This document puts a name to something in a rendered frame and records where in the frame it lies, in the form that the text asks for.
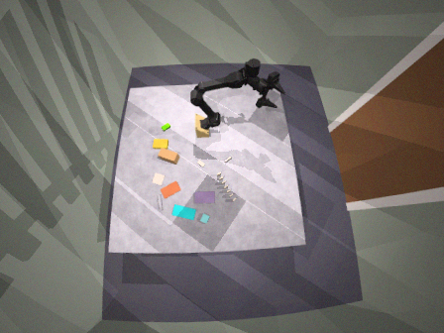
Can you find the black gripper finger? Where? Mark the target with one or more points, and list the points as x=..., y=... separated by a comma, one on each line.
x=269, y=103
x=276, y=85

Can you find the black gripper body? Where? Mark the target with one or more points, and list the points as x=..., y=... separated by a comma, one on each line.
x=264, y=87

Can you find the teal cube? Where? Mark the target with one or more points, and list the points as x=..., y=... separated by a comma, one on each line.
x=204, y=218

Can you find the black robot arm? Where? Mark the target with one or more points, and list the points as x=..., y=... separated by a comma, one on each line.
x=233, y=80

